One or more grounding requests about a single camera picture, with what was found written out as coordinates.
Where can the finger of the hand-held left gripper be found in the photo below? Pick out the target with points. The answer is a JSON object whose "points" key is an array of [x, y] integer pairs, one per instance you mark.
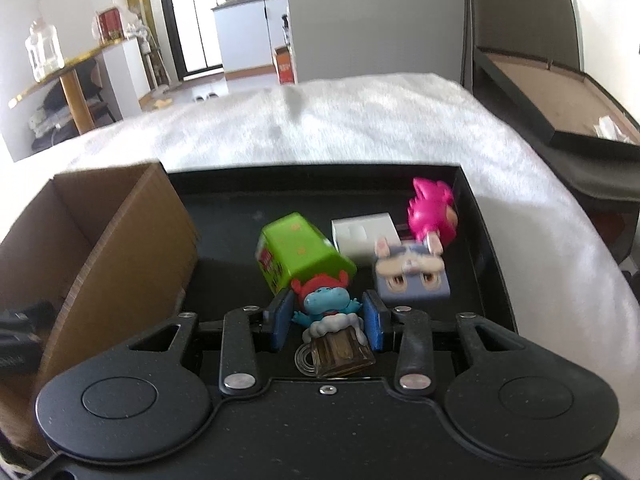
{"points": [[25, 335]]}

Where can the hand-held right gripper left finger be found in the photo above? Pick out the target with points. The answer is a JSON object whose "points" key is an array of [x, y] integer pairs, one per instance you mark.
{"points": [[280, 321]]}

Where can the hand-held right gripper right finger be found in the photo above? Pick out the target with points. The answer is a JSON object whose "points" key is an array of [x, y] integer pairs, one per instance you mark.
{"points": [[376, 325]]}

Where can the blue figurine with beer mug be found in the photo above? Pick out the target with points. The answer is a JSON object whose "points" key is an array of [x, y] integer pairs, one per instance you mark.
{"points": [[325, 305]]}

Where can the grey bulldog cube toy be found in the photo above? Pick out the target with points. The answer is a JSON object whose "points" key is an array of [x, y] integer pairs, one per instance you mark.
{"points": [[410, 272]]}

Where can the green toy box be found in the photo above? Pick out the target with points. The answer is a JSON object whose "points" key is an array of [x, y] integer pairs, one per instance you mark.
{"points": [[300, 245]]}

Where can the white charger block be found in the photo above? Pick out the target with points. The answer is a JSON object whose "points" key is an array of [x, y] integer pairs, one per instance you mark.
{"points": [[357, 232]]}

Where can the black plastic tray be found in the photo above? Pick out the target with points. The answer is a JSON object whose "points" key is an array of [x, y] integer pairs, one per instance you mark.
{"points": [[225, 220]]}

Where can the pink haired doll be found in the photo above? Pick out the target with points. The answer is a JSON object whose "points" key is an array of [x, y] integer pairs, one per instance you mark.
{"points": [[430, 215]]}

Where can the brown cardboard box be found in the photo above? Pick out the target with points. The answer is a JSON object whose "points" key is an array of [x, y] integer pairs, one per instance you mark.
{"points": [[125, 240]]}

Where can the white fluffy blanket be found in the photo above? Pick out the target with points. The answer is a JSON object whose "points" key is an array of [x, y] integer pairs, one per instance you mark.
{"points": [[350, 125]]}

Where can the white power strip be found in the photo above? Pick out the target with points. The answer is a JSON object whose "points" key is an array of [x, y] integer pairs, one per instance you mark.
{"points": [[50, 121]]}

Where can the round gold table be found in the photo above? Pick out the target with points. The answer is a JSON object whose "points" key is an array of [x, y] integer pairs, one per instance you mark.
{"points": [[75, 95]]}

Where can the orange cardboard box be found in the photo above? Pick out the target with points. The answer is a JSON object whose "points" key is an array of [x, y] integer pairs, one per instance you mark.
{"points": [[285, 65]]}

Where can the black chair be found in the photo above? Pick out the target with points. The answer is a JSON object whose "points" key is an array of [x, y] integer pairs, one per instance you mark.
{"points": [[92, 77]]}

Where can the clear glass jar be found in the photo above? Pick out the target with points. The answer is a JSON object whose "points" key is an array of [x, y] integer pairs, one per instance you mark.
{"points": [[44, 50]]}

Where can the white kitchen cabinet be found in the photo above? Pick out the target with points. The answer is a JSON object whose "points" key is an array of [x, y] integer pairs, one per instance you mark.
{"points": [[245, 35]]}

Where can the white crumpled paper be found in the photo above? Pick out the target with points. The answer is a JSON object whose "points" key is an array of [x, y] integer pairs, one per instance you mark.
{"points": [[609, 127]]}

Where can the black framed glass door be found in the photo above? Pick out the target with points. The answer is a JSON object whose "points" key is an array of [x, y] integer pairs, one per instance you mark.
{"points": [[175, 20]]}

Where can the red canister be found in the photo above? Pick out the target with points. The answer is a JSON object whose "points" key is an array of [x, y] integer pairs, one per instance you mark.
{"points": [[110, 25]]}

